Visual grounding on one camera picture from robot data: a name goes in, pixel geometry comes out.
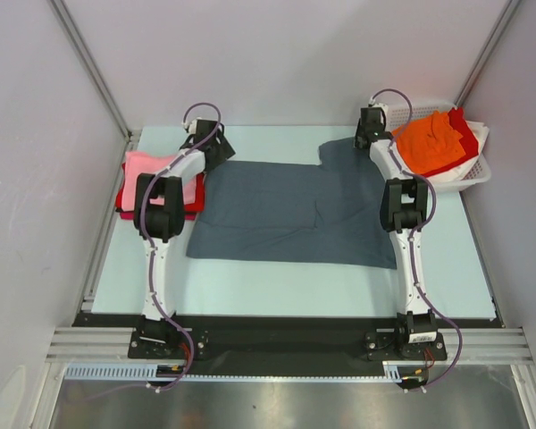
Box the magenta folded t shirt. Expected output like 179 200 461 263
119 212 197 221

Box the white plastic basket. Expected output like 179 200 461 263
386 103 491 192

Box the red t shirt in basket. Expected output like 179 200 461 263
448 108 479 161

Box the white slotted cable duct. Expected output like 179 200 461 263
63 362 426 384

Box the grey blue t shirt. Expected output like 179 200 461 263
186 139 396 269

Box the right aluminium frame post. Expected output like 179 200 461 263
454 0 525 106

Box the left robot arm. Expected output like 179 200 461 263
128 118 235 359

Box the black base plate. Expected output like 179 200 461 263
72 312 501 375

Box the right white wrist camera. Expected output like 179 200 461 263
368 99 389 116

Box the pink folded t shirt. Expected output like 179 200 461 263
116 151 198 212

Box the white t shirt in basket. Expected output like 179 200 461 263
423 119 490 184

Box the orange t shirt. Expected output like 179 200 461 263
392 111 465 177

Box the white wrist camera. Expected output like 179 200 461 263
368 99 389 116
181 119 198 135

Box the aluminium frame post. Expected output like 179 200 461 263
454 0 525 106
46 0 132 141

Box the red folded t shirt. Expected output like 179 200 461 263
114 163 205 213

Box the left aluminium frame post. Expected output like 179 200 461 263
46 0 132 141

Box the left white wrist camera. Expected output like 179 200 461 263
181 119 198 135

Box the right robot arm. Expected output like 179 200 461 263
354 103 448 365

